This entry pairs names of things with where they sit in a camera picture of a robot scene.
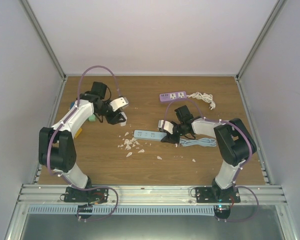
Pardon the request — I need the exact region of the green plug adapter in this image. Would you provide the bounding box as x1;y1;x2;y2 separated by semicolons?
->
88;115;96;122

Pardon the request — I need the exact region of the white usb charger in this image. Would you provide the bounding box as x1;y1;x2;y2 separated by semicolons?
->
119;112;128;127

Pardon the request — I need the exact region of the yellow plug adapter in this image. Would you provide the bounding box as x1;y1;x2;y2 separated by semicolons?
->
74;127;83;138

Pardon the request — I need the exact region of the purple power strip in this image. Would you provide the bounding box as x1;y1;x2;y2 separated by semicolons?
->
159;91;187;103

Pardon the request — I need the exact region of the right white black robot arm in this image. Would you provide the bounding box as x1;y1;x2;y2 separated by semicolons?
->
158;105;257;203

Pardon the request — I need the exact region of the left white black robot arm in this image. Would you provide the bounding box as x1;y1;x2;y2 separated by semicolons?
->
38;82;129;202

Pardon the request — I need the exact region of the white plastic debris pile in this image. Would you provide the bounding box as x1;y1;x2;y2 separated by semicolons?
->
115;131;147;158

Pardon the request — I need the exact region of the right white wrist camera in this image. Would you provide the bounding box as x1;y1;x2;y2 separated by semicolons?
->
158;120;178;134

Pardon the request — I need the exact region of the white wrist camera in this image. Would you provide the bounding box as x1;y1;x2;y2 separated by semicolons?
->
109;96;129;112
158;120;178;134

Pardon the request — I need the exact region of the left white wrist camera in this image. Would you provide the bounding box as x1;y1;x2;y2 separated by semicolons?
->
109;96;129;112

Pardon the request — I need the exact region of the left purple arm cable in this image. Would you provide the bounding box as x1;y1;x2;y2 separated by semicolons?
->
46;65;123;177

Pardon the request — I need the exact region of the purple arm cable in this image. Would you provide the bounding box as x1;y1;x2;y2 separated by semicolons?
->
163;97;253;173
46;65;123;177

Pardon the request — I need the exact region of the white power strip cord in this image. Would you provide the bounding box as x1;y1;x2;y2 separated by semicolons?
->
186;91;217;110

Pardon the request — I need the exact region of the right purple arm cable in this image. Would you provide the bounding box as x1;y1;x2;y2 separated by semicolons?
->
163;97;253;173

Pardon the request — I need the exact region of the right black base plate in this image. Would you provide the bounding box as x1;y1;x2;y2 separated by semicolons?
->
190;185;241;204

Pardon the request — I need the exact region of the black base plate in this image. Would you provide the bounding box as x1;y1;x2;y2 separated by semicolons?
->
190;185;241;204
59;187;109;204

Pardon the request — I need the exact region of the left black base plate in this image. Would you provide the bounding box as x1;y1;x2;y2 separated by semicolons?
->
59;187;109;204

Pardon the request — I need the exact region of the slotted grey cable duct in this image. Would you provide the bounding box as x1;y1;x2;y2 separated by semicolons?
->
28;204;215;216

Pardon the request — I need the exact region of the aluminium front rail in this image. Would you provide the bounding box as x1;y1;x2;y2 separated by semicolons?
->
17;184;288;206

